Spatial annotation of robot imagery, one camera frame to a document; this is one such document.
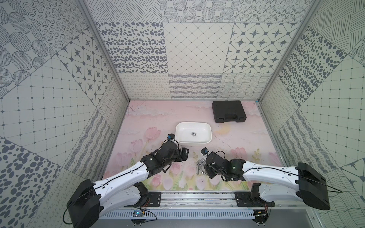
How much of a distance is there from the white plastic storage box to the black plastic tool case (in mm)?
122

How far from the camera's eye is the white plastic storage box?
98cm

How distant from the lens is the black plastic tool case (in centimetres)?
106
